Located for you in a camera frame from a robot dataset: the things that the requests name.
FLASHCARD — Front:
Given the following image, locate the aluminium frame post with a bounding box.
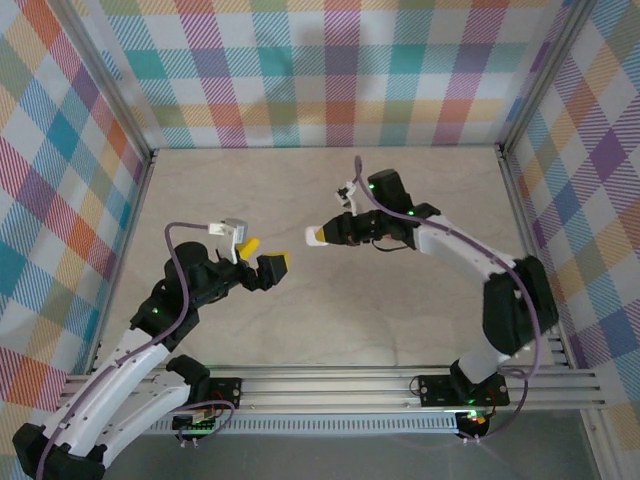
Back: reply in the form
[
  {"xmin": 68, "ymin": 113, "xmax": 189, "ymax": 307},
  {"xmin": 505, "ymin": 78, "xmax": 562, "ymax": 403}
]
[
  {"xmin": 52, "ymin": 0, "xmax": 157, "ymax": 169},
  {"xmin": 498, "ymin": 0, "xmax": 601, "ymax": 154}
]

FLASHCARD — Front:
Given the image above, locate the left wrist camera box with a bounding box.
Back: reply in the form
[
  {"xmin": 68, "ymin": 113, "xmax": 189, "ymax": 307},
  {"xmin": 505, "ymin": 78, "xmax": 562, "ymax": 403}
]
[{"xmin": 207, "ymin": 217, "xmax": 250, "ymax": 267}]

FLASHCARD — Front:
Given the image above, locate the right aluminium side rail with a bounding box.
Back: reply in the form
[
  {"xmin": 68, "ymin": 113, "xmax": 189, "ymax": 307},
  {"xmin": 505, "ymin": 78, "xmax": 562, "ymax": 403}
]
[{"xmin": 498, "ymin": 143, "xmax": 572, "ymax": 370}]

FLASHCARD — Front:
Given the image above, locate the aluminium side rail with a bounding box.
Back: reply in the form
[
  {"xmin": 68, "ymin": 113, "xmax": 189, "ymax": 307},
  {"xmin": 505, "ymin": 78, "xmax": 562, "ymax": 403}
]
[
  {"xmin": 498, "ymin": 143, "xmax": 572, "ymax": 370},
  {"xmin": 85, "ymin": 148, "xmax": 159, "ymax": 376}
]

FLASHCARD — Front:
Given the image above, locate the left aluminium frame post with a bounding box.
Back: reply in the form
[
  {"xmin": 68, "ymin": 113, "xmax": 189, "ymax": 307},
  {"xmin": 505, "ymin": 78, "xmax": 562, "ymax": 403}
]
[{"xmin": 52, "ymin": 0, "xmax": 157, "ymax": 169}]

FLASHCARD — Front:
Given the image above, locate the left aluminium side rail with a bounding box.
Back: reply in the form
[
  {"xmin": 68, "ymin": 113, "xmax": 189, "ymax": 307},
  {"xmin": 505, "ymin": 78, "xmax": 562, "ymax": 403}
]
[{"xmin": 85, "ymin": 148, "xmax": 159, "ymax": 376}]

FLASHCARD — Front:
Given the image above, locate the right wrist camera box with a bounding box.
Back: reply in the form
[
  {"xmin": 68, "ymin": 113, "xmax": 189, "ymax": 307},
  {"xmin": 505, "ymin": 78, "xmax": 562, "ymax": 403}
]
[{"xmin": 333, "ymin": 180, "xmax": 361, "ymax": 218}]

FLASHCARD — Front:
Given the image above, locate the grey slotted cable duct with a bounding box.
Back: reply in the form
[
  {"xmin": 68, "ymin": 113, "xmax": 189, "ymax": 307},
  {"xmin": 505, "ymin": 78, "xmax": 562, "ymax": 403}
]
[{"xmin": 144, "ymin": 415, "xmax": 461, "ymax": 437}]

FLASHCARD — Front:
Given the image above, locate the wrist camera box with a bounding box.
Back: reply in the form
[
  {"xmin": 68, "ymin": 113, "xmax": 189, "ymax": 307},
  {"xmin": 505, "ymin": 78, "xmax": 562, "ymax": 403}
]
[
  {"xmin": 333, "ymin": 180, "xmax": 361, "ymax": 218},
  {"xmin": 207, "ymin": 217, "xmax": 250, "ymax": 267}
]

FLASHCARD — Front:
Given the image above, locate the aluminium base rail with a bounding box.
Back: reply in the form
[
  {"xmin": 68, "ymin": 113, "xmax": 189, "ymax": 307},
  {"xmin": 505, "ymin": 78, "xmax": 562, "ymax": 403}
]
[{"xmin": 59, "ymin": 364, "xmax": 609, "ymax": 416}]

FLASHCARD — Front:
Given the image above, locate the right aluminium frame post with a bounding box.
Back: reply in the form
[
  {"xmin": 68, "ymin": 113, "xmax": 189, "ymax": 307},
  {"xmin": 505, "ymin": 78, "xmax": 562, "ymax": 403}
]
[{"xmin": 498, "ymin": 0, "xmax": 601, "ymax": 154}]

